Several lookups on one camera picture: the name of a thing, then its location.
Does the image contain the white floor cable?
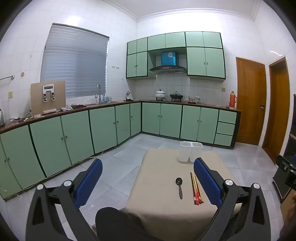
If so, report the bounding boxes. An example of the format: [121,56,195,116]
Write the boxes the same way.
[76,150,105,165]

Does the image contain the brown cardboard board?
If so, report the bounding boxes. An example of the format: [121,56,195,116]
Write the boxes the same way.
[30,80,66,116]

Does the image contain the white two-compartment utensil holder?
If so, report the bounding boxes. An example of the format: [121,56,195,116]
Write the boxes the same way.
[178,141,203,163]

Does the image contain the orange thermos flask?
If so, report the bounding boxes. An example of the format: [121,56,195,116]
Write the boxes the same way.
[229,91,238,108]

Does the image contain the wide wooden door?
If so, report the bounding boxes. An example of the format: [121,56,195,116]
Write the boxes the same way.
[235,57,267,146]

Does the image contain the white cooking pot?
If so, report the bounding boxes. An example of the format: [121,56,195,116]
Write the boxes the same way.
[155,89,167,101]

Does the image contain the green wall cabinets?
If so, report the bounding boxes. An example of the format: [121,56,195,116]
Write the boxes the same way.
[126,31,226,82]

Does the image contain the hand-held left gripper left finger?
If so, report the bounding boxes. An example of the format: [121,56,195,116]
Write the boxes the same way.
[25,159,103,241]

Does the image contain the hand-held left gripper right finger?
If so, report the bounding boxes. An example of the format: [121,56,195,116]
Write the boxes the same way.
[193,158,272,241]

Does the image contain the grey window blind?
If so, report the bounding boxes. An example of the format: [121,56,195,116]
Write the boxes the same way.
[40,23,110,103]

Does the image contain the narrow wooden door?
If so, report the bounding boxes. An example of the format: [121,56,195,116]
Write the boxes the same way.
[262,57,291,164]

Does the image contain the black box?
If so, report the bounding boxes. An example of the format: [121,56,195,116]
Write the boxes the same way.
[272,167,292,202]

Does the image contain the person's dark trouser leg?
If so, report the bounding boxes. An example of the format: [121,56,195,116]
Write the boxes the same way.
[95,207,130,241]

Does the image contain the brown cardboard box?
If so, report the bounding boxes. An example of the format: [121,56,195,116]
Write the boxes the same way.
[280,192,296,232]

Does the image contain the black glass-front cabinet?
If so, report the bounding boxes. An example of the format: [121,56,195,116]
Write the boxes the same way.
[283,94,296,163]

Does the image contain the black chopstick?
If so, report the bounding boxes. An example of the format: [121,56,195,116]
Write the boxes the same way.
[193,172,201,205]

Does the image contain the white bracket device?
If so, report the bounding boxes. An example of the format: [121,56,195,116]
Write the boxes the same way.
[42,85,56,102]

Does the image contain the black range hood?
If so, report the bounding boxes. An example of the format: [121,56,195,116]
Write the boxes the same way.
[149,51,187,75]

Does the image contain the black wok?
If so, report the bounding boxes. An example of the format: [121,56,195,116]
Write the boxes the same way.
[170,91,184,102]

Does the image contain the black spoon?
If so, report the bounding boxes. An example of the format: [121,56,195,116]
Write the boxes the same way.
[175,177,183,199]

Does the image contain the green lower kitchen cabinets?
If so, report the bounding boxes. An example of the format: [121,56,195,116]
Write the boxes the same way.
[0,100,242,201]

